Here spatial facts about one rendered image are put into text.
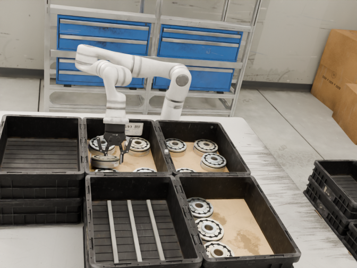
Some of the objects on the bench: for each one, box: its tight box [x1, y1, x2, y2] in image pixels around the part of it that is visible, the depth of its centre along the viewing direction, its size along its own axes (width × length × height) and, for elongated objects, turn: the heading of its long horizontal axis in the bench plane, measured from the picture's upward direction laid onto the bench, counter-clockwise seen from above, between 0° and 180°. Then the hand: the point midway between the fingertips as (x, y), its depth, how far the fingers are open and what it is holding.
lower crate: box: [0, 186, 83, 227], centre depth 158 cm, size 40×30×12 cm
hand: (113, 159), depth 158 cm, fingers open, 5 cm apart
